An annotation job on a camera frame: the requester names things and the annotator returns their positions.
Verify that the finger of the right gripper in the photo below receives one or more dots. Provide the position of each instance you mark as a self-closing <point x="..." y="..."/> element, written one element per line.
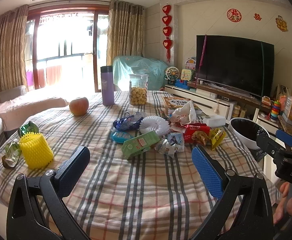
<point x="270" y="146"/>
<point x="284" y="137"/>

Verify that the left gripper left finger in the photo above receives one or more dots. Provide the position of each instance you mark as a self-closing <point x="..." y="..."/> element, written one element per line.
<point x="25" y="219"/>

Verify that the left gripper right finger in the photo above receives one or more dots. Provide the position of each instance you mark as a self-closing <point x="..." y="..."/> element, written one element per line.
<point x="243" y="209"/>

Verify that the yellow snack wrapper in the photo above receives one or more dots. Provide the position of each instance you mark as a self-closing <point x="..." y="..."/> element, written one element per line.
<point x="214" y="139"/>

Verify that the white tissue pack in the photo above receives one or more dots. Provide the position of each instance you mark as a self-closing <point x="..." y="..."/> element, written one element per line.
<point x="214" y="121"/>

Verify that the red snack bag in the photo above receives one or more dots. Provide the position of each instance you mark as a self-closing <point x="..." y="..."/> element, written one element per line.
<point x="189" y="129"/>

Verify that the white plastic shopping bag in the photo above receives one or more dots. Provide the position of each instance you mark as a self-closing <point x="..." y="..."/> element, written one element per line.
<point x="184" y="115"/>

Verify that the white blue wrapper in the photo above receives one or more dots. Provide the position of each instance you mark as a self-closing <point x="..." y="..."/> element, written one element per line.
<point x="173" y="143"/>

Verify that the teal snack packet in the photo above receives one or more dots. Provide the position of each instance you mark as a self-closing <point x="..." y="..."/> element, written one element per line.
<point x="120" y="137"/>

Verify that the green drink carton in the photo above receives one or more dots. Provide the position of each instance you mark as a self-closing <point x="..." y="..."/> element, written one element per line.
<point x="139" y="144"/>

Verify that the blue clear plastic bag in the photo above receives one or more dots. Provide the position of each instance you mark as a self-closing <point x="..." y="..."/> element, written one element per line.
<point x="130" y="122"/>

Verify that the white trash bin black liner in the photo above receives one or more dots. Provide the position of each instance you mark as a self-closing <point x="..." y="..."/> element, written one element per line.
<point x="246" y="131"/>

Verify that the person's right hand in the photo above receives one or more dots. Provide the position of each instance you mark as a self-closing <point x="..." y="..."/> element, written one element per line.
<point x="285" y="203"/>

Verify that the green white drink pouch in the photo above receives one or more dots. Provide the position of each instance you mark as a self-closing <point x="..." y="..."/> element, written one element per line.
<point x="12" y="154"/>

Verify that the white tv cabinet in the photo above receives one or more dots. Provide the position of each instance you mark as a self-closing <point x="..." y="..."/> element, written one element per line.
<point x="208" y="105"/>

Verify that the black flat television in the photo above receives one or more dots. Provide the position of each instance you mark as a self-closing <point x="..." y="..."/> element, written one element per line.
<point x="236" y="62"/>

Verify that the green snack wrapper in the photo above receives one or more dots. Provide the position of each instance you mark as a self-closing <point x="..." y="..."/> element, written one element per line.
<point x="27" y="128"/>

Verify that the plaid tablecloth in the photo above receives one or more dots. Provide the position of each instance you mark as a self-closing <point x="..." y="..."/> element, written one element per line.
<point x="151" y="196"/>

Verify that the orange children's book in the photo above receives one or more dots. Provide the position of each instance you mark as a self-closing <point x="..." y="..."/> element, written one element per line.
<point x="172" y="103"/>

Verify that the toy telephone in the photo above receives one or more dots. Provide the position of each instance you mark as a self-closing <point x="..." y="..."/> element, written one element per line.
<point x="187" y="74"/>

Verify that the pink sofa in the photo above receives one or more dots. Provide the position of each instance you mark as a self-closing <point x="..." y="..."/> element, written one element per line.
<point x="16" y="105"/>

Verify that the toy ferris wheel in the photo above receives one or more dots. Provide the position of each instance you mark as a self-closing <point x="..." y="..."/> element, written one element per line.
<point x="171" y="75"/>

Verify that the red apple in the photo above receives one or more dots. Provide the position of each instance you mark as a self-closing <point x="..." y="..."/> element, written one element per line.
<point x="79" y="106"/>

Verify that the clear jar of biscuits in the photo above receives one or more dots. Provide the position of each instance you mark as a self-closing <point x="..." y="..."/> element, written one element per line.
<point x="138" y="91"/>

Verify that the purple thermos bottle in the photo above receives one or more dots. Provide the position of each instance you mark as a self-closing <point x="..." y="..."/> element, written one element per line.
<point x="107" y="85"/>

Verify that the left beige curtain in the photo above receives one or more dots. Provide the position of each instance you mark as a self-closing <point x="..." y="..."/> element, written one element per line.
<point x="12" y="48"/>

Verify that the beige curtain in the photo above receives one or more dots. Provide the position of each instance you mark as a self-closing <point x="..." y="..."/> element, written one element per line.
<point x="125" y="30"/>
<point x="12" y="48"/>

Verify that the red heart hanging decoration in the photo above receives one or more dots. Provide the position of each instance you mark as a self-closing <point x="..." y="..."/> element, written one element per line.
<point x="167" y="30"/>

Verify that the teal covered armchair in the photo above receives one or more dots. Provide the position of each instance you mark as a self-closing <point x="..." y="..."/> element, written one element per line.
<point x="123" y="66"/>

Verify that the right beige curtain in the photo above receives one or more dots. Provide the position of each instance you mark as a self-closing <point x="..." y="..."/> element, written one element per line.
<point x="125" y="30"/>

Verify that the rainbow stacking ring toy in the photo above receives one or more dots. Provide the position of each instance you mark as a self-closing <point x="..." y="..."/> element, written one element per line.
<point x="275" y="111"/>

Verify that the round red wall sticker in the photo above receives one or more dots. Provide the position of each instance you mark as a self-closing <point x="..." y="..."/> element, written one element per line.
<point x="234" y="15"/>

